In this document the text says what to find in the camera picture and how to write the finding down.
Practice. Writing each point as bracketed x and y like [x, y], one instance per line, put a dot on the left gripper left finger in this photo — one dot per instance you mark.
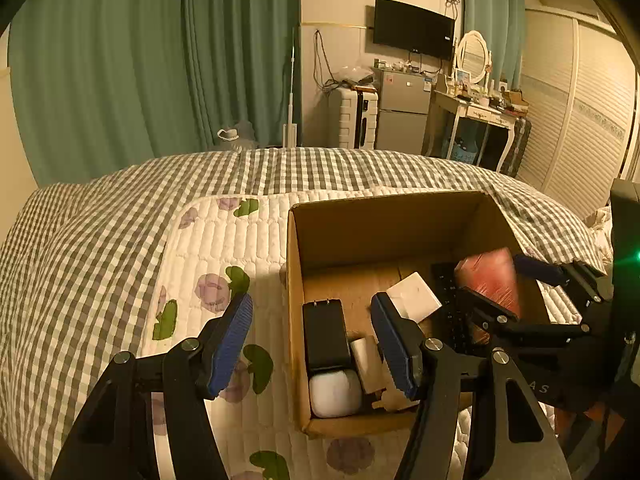
[113, 437]

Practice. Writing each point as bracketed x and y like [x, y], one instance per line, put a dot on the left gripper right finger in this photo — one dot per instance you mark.
[510, 436]

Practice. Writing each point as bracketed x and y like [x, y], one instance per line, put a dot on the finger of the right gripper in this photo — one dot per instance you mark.
[505, 325]
[582, 283]

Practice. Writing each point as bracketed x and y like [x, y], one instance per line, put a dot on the black remote control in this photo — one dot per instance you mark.
[450, 323]

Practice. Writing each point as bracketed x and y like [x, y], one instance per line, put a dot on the white square box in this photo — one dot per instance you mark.
[413, 298]

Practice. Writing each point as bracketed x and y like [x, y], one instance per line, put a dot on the black rectangular box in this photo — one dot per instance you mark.
[326, 343]

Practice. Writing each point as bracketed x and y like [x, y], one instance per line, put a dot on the white rounded speaker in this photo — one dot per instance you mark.
[335, 394]

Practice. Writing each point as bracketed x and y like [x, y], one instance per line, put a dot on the white bottle red cap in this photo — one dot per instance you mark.
[369, 364]

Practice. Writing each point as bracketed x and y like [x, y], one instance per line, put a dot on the brown cardboard box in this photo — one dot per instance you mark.
[353, 248]

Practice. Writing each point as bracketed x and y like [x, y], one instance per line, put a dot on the dark suitcase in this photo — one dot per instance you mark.
[512, 163]

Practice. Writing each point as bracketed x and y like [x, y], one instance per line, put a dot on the teal waste basket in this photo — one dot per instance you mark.
[464, 148]

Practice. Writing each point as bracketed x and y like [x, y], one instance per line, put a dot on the green checkered bedsheet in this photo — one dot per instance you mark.
[86, 269]

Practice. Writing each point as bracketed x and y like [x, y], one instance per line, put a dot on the white louvered wardrobe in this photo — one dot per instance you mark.
[583, 94]

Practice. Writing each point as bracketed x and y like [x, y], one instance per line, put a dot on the white floral quilted mat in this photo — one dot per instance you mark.
[210, 284]

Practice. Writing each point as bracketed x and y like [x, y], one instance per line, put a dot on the white dressing table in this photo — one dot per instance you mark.
[451, 117]

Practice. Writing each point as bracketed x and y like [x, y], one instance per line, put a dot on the silver mini fridge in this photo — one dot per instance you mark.
[403, 104]

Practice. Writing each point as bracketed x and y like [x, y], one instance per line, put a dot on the white suitcase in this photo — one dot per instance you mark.
[353, 116]

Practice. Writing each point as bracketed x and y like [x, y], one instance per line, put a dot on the white oval vanity mirror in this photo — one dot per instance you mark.
[472, 56]

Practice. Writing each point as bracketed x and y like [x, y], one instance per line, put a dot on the teal curtain right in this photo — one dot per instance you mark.
[503, 26]

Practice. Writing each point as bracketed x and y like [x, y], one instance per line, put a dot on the teal curtain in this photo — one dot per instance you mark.
[503, 26]
[100, 85]

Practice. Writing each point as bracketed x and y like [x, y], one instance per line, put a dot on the clear water jug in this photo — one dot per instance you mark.
[239, 137]

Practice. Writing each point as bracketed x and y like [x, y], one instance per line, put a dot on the teal curtain left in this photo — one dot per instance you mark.
[100, 85]

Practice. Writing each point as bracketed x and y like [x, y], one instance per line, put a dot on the black wall television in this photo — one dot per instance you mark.
[414, 29]

